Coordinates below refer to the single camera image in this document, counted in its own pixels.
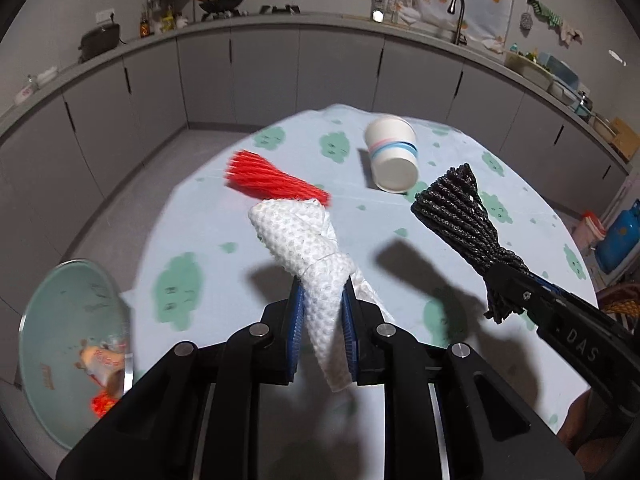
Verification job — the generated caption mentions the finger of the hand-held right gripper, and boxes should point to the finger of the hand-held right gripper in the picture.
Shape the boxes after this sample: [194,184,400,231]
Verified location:
[484,262,566,332]

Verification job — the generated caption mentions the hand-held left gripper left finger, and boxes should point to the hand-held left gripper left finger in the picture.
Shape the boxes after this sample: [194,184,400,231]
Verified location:
[55,277,306,480]

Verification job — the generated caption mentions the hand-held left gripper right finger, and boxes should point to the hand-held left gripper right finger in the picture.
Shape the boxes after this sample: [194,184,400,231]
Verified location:
[341,282,586,480]

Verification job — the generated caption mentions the white foam fruit net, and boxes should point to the white foam fruit net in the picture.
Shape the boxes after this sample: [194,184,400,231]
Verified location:
[247,199,396,393]

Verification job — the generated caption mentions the black foam fruit net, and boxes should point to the black foam fruit net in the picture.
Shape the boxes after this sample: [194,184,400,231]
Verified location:
[410,162,533,325]

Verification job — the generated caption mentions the clear red printed plastic bag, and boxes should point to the clear red printed plastic bag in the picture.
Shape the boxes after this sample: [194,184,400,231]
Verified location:
[92,340,128,391]

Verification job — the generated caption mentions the red mesh net bag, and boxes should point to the red mesh net bag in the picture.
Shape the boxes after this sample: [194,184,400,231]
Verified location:
[91,392,120,420]

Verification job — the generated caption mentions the mint green trash bin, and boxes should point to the mint green trash bin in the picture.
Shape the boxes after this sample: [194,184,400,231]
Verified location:
[19,259,135,453]

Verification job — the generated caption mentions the blue gas cylinder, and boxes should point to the blue gas cylinder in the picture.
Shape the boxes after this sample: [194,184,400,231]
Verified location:
[595,199,640,275]

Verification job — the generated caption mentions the red foam fruit net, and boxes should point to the red foam fruit net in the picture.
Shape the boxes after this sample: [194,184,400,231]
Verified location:
[226,150,331,206]

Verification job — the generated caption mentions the white paper cup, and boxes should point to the white paper cup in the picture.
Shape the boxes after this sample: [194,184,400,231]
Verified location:
[364,115,420,193]

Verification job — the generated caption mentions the blue plastic basket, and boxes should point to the blue plastic basket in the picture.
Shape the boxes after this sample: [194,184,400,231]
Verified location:
[542,52,581,91]

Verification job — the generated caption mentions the beige wash basin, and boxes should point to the beige wash basin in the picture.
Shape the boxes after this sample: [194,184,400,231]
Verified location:
[504,50,551,84]

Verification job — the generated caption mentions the grey kitchen cabinets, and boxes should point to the grey kitchen cabinets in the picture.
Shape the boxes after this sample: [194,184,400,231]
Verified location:
[0,25,631,281]

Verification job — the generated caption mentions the white hanging cloth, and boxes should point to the white hanging cloth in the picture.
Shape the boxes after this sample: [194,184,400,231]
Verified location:
[559,22,585,47]

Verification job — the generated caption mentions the dark kitchen faucet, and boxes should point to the dark kitchen faucet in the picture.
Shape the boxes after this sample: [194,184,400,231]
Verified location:
[447,0,469,45]

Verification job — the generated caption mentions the green striped hanging cloth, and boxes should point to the green striped hanging cloth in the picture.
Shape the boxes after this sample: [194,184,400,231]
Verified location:
[526,0,564,27]

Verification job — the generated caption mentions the grey kitchen countertop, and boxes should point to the grey kitchen countertop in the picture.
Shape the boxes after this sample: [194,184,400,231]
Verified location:
[0,10,631,171]

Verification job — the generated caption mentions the metal utensil holder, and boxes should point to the metal utensil holder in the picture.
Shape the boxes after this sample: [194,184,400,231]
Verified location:
[371,0,401,24]

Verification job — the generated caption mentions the black gas stove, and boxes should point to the black gas stove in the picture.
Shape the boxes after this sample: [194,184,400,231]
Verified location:
[202,4,301,22]

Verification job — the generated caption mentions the black wok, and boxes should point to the black wok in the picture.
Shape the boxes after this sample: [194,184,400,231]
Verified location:
[189,0,247,15]

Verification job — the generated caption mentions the spice rack with bottles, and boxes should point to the spice rack with bottles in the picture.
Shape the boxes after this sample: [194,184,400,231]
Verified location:
[139,0,194,37]

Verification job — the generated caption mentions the black rice cooker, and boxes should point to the black rice cooker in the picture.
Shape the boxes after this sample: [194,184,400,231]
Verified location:
[78,22,122,61]

